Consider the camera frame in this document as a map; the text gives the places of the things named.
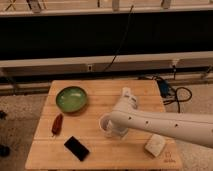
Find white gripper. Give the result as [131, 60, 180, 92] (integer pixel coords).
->
[108, 121, 128, 137]

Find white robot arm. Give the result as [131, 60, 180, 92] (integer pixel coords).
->
[109, 97, 213, 148]

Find green ceramic bowl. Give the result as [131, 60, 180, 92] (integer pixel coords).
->
[56, 86, 88, 113]

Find black smartphone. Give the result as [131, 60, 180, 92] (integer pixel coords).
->
[64, 136, 90, 161]

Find white tube bottle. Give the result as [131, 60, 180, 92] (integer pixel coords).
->
[122, 87, 137, 100]

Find white sponge block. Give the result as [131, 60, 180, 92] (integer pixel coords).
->
[145, 134, 166, 157]

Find red chili pepper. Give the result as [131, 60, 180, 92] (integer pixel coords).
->
[51, 114, 63, 135]

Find blue power adapter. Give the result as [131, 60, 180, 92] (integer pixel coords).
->
[157, 80, 169, 98]

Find wall power outlet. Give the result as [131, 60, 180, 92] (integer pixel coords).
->
[88, 64, 93, 72]

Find black floor cables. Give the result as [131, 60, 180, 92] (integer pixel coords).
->
[137, 65, 213, 114]

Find black hanging cable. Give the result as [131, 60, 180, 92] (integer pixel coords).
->
[101, 4, 135, 72]

